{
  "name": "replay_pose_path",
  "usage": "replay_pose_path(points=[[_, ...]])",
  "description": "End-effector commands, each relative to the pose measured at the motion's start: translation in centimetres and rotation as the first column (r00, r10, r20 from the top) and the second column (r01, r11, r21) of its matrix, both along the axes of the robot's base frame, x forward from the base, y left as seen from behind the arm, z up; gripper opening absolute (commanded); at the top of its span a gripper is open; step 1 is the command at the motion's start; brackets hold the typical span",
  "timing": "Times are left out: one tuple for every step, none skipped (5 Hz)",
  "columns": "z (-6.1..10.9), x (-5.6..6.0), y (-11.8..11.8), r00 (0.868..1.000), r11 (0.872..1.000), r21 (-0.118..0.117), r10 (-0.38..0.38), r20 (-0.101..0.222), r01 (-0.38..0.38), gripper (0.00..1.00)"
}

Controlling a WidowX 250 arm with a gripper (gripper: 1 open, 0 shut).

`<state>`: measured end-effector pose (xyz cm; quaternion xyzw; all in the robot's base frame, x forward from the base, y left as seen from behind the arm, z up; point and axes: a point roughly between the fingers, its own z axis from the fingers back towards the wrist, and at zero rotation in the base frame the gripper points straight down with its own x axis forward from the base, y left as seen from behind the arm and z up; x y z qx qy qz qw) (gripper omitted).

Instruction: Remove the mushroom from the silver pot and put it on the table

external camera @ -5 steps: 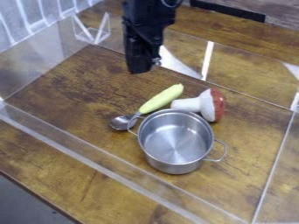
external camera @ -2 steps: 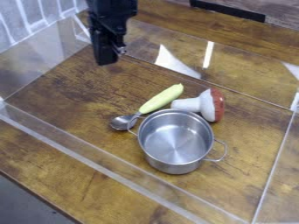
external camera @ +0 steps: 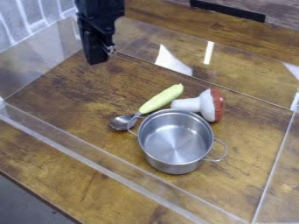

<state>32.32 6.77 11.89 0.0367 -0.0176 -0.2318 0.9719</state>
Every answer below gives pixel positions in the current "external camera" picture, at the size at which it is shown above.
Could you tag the silver metal pot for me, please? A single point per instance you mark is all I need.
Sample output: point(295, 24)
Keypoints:
point(176, 140)

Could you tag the spoon with green handle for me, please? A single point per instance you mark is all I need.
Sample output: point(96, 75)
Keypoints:
point(126, 121)

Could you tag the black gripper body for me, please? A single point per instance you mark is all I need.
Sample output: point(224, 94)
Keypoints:
point(100, 13)

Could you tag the red and white toy mushroom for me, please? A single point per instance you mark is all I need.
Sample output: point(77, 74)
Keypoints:
point(208, 104)

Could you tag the clear acrylic enclosure wall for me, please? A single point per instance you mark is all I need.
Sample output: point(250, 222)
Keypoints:
point(61, 152)

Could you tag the black bar in background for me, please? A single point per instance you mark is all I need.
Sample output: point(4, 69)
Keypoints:
point(228, 10)

